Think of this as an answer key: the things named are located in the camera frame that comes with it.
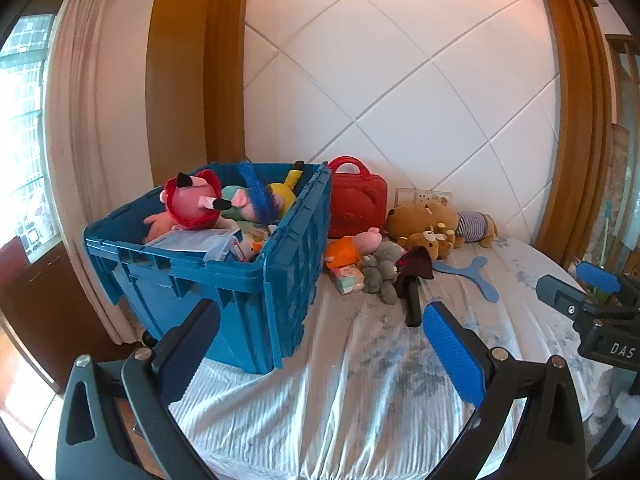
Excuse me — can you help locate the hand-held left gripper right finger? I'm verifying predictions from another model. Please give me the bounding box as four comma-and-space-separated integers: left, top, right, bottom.
422, 301, 587, 480

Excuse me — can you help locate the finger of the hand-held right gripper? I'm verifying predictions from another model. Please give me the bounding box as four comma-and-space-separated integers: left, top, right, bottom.
576, 261, 640, 307
536, 274, 587, 319

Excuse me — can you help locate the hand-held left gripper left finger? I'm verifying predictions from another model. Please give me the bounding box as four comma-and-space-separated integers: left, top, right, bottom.
54, 298, 223, 480

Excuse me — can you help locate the blue plastic crate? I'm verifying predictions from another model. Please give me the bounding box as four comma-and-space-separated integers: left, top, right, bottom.
83, 161, 333, 375

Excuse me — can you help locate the dark maroon plush toy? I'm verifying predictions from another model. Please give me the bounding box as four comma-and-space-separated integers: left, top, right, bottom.
392, 246, 435, 328

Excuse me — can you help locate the grey plush bear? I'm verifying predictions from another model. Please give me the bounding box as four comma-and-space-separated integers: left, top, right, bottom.
361, 241, 405, 305

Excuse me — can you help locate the small tan bear plush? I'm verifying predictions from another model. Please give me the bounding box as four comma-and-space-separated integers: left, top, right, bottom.
404, 230, 457, 262

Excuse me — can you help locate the pink pig plush orange dress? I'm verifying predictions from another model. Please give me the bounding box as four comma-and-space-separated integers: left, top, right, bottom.
324, 226, 383, 268

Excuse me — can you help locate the white fluffy cloth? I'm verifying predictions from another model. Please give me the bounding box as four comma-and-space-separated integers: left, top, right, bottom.
615, 390, 640, 426

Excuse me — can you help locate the blue boomerang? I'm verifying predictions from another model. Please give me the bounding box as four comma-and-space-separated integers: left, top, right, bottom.
432, 256, 501, 303

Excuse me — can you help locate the white floral bed sheet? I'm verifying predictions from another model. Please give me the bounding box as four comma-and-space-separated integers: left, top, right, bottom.
167, 237, 616, 480

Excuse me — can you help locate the pastel tissue pack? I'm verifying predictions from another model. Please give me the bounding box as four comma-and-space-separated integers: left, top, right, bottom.
332, 264, 366, 296

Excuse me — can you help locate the brown bear plush striped shirt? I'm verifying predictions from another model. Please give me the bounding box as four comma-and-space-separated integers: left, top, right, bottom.
384, 199, 499, 251

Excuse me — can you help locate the pink plush with red hat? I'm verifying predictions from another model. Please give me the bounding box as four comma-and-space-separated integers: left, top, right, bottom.
143, 170, 233, 243

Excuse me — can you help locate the dark wooden cabinet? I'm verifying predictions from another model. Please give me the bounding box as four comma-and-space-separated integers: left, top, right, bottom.
0, 237, 106, 393

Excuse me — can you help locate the green and pink plush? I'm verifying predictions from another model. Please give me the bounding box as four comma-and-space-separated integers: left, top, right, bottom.
220, 185, 261, 221

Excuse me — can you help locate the blue fuzzy plush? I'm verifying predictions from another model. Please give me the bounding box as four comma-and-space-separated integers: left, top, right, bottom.
237, 160, 288, 223

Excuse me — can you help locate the red handbag case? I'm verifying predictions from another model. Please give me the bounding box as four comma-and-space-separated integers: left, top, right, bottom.
327, 156, 389, 239

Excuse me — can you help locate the wooden glass-door wardrobe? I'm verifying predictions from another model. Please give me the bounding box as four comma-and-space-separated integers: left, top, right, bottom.
605, 32, 640, 281

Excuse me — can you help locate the yellow plush toy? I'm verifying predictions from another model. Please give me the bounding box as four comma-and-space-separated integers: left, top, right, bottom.
267, 160, 306, 216

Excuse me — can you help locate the beige curtain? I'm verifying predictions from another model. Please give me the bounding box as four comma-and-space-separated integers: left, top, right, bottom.
44, 0, 166, 346

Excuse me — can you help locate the window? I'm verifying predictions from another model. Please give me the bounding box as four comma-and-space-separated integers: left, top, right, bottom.
0, 10, 56, 261

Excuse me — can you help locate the wooden wall panel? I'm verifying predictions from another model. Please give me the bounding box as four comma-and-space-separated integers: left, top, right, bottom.
530, 0, 613, 268
145, 0, 251, 188

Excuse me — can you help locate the white wall socket plate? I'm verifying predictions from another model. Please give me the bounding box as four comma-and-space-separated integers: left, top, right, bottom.
395, 187, 453, 208

